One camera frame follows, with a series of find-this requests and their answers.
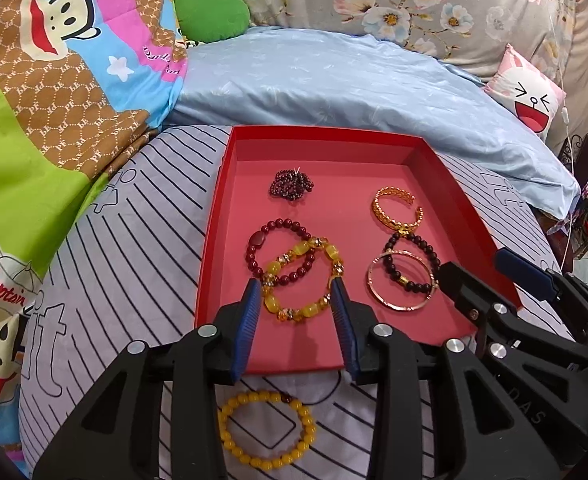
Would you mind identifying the purple bead bracelet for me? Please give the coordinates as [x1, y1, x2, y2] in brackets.
[266, 167, 315, 204]

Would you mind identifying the light blue quilt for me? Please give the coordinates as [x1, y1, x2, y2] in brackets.
[166, 27, 583, 221]

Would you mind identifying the dark bead bracelet gold charm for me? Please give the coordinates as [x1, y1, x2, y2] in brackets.
[382, 229, 441, 295]

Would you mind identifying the pink rabbit face cushion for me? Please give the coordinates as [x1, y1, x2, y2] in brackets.
[483, 43, 568, 136]

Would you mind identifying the chunky yellow bead bracelet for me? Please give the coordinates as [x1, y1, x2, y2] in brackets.
[259, 236, 348, 325]

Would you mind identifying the cartoon monkey printed blanket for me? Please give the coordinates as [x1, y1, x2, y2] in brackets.
[0, 0, 191, 477]

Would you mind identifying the thin gold bangle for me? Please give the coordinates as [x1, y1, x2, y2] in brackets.
[366, 251, 435, 310]

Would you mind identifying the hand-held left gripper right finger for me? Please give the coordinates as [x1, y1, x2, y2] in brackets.
[329, 277, 571, 480]

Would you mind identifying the grey striped bed sheet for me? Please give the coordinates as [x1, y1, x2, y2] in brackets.
[18, 124, 576, 480]

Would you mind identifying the dark red bead bracelet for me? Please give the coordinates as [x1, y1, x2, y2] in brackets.
[245, 217, 320, 286]

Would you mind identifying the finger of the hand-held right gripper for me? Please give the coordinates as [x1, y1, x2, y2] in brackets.
[436, 261, 526, 362]
[493, 248, 588, 333]

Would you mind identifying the green pillow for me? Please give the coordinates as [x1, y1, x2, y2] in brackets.
[173, 0, 251, 46]

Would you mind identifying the red cardboard box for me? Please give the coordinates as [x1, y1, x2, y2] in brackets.
[194, 125, 523, 376]

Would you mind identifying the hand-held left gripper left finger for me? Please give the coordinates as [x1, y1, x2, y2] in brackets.
[31, 277, 263, 480]

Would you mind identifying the gold chain bangle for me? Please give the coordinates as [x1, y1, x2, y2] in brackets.
[371, 185, 424, 234]

